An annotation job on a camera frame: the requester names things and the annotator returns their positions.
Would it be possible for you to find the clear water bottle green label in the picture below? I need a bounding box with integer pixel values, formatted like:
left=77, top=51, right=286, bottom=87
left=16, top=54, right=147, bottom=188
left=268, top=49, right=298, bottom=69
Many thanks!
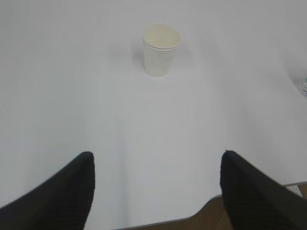
left=297, top=78, right=307, bottom=97

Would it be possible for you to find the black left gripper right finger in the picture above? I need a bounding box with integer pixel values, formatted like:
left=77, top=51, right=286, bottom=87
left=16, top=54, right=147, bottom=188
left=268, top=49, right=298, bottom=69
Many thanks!
left=220, top=150, right=307, bottom=230

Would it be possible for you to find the white paper cup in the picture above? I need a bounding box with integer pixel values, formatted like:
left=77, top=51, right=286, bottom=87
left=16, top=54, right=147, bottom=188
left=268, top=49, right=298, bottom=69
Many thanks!
left=142, top=23, right=181, bottom=77

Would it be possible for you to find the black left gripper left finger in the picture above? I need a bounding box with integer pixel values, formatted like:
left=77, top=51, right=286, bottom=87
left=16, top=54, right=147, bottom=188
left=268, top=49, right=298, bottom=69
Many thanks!
left=0, top=152, right=95, bottom=230

